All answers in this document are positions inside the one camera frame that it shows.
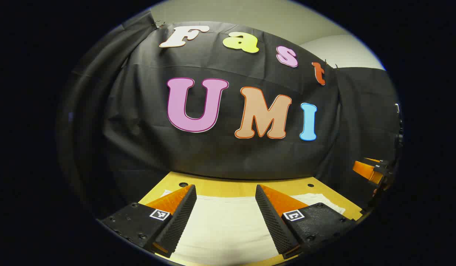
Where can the small metal clip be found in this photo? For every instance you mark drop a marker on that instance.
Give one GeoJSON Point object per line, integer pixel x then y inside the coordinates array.
{"type": "Point", "coordinates": [159, 24]}

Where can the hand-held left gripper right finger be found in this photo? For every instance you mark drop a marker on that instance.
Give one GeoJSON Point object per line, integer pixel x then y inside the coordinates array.
{"type": "Point", "coordinates": [272, 221]}

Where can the black backdrop cloth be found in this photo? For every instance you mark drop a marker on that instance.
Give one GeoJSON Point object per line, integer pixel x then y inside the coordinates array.
{"type": "Point", "coordinates": [146, 111]}

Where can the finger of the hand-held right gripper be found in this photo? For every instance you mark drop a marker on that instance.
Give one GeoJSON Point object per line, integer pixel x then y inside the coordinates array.
{"type": "Point", "coordinates": [366, 170]}
{"type": "Point", "coordinates": [373, 160]}

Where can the white jeans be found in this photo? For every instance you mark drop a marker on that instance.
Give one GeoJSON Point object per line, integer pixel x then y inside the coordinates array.
{"type": "Point", "coordinates": [228, 225]}

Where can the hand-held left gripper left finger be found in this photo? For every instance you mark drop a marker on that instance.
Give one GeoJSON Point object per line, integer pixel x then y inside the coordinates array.
{"type": "Point", "coordinates": [181, 218]}

